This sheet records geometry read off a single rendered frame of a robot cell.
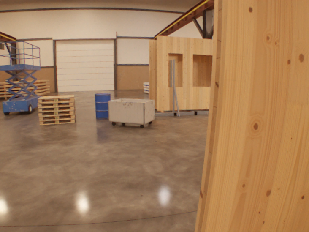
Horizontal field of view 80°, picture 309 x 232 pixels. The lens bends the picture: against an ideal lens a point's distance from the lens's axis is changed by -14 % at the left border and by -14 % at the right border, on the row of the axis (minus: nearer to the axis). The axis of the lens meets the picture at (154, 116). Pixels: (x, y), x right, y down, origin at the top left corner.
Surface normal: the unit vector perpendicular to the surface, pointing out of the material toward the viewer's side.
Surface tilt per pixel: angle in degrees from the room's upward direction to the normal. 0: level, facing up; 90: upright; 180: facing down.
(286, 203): 90
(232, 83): 90
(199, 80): 90
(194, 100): 90
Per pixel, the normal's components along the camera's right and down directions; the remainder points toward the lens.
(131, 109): -0.36, 0.18
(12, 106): 0.22, 0.19
